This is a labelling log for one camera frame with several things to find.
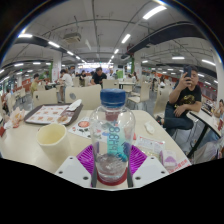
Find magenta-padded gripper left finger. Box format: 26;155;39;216
54;144;98;188

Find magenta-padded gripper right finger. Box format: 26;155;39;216
125;144;169;188

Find clear water bottle blue cap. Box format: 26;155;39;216
89;88;136;184

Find purple tissue packet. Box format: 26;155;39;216
159;149;178;169

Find clear plastic wrapper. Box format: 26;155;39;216
134;134;166;156

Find white paper red print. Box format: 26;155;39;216
166;158;193;174

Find small crumpled white tissue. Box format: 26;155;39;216
143;121;156;135

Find colourful sticker sheet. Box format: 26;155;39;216
68;116;96;139

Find dark tray with paper liner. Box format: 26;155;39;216
23;103;84;127

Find white crumpled napkin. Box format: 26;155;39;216
65;98;83;113

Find cream chair with hole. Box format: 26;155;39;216
64;84;103;111
32;88;59;108

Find cream table black legs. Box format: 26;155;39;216
186;109;224;159

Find cream chairs group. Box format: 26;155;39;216
99;78;174;111

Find ceiling air conditioner unit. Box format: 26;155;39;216
62;32;83;44

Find ceiling lights group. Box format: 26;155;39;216
0;4;221;84

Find cream mug brown ring handle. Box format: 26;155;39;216
35;123;73;161

